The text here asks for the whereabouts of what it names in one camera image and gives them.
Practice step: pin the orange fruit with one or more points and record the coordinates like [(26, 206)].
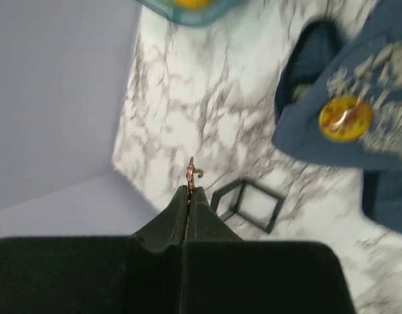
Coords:
[(193, 4)]

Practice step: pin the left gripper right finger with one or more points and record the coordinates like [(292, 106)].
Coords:
[(203, 224)]

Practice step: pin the teal plastic fruit container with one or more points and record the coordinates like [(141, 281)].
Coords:
[(192, 18)]

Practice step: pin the black wire frame stand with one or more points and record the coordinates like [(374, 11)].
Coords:
[(254, 202)]

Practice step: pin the yellow round badge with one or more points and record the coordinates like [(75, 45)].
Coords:
[(345, 118)]

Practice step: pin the blue printed tank top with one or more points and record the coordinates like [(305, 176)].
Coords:
[(323, 66)]

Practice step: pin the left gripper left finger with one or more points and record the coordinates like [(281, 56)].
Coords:
[(166, 229)]

